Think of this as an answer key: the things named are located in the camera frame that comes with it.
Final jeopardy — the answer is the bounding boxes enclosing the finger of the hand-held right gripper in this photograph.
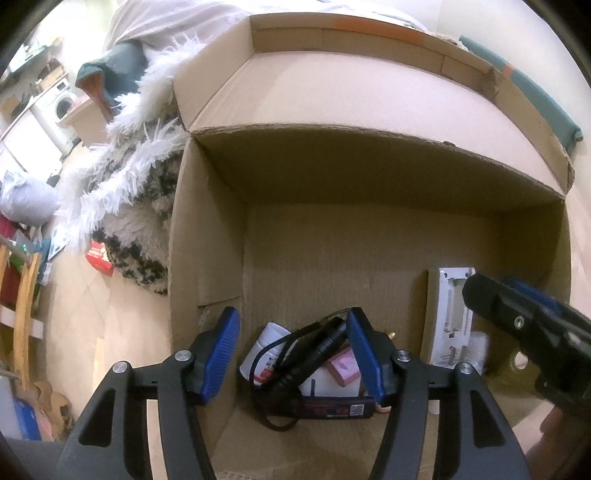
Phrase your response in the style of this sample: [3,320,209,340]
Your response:
[503,277,591,333]
[462,272,591,409]

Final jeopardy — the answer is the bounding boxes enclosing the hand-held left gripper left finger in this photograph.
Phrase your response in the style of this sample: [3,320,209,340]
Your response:
[54,306,242,480]

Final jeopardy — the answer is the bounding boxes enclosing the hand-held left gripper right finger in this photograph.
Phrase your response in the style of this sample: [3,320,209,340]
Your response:
[346,307,532,480]

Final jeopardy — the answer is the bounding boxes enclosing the pink small case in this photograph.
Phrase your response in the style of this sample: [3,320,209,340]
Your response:
[325,347,361,387]

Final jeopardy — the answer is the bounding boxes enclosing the white red-label bottle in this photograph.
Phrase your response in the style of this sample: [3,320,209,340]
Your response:
[240,323,298,386]

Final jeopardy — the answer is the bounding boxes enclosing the white charger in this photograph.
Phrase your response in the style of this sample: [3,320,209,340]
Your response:
[300,364,345,398]

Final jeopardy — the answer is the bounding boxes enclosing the black flashlight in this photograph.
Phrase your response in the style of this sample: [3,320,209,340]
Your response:
[249,316,348,432]

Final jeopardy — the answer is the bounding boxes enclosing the black printed lighter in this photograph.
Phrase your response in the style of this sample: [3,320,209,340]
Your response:
[268,394,377,420]

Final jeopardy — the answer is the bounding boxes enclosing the cardboard box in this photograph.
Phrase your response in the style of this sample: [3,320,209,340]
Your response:
[167,13,575,480]

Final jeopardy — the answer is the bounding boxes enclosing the person's right hand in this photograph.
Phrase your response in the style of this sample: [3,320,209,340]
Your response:
[539,407,591,480]

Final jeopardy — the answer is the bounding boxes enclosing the white remote control device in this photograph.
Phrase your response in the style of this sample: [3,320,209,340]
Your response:
[427,267,476,367]

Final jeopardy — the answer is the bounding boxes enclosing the red snack packet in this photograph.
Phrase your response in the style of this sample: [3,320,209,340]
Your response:
[85,240,114,277]

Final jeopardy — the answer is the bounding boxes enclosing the white dark fuzzy blanket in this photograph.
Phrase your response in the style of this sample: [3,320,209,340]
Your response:
[58,34,204,296]

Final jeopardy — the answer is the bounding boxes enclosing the brown slippers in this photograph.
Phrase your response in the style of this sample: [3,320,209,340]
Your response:
[30,381,75,437]

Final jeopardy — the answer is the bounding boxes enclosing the paper leaflet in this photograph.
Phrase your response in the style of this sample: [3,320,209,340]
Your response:
[46,226,70,259]

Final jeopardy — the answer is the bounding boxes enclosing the wooden chair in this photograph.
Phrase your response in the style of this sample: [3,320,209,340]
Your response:
[0,235,44,384]

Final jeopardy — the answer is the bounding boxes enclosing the blue box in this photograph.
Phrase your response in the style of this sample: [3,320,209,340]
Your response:
[11,397,42,441]

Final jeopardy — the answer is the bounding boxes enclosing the grey cloth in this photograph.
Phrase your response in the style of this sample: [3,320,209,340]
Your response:
[0,436,65,480]

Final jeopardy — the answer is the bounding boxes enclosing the white plastic bag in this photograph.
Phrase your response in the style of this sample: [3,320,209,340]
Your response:
[0,171,58,227]

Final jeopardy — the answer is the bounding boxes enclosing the white cabinet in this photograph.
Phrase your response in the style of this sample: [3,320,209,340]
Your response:
[0,106,65,171]

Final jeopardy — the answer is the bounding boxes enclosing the white washing machine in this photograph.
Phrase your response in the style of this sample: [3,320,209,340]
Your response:
[34,78,79,127]

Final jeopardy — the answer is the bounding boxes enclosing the teal cushion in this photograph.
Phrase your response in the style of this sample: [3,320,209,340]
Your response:
[75,41,148,123]

